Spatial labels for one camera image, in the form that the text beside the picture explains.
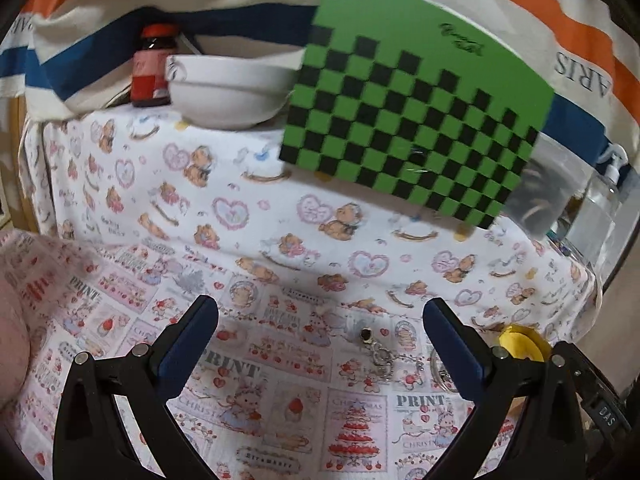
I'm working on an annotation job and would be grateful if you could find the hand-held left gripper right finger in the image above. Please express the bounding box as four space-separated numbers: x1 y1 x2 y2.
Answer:
422 297 588 480

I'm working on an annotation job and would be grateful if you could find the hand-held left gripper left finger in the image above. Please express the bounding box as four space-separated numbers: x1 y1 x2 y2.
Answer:
52 295 219 480

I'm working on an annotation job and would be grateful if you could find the strawberry print cloth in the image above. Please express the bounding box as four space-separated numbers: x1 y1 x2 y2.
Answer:
0 230 591 480

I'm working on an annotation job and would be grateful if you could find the bear print cloth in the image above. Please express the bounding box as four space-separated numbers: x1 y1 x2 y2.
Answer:
20 110 599 343

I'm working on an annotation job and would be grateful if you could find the pink cushion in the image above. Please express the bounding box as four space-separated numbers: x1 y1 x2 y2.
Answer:
0 275 32 411

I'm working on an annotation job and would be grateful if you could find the clear plastic container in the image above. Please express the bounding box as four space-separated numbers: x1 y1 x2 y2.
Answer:
502 135 594 239

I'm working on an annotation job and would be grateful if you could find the clear spray bottle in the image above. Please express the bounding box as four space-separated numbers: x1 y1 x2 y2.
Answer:
565 144 630 267

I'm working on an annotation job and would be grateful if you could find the green black checkered board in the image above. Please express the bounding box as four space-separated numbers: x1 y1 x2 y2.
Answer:
279 0 556 231

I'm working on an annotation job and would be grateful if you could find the red-capped brown bottle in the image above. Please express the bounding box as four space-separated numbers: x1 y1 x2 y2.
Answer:
131 24 180 108

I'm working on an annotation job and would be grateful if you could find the metal spoon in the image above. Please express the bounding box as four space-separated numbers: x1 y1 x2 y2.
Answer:
176 34 205 57

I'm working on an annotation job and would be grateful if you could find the striped orange blue cloth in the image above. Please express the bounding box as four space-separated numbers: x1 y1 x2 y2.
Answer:
0 0 640 163

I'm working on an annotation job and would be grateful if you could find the silver key ring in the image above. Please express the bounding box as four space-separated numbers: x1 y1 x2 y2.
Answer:
429 347 459 394

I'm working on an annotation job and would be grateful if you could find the wooden frame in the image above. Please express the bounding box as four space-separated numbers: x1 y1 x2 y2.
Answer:
0 95 32 233

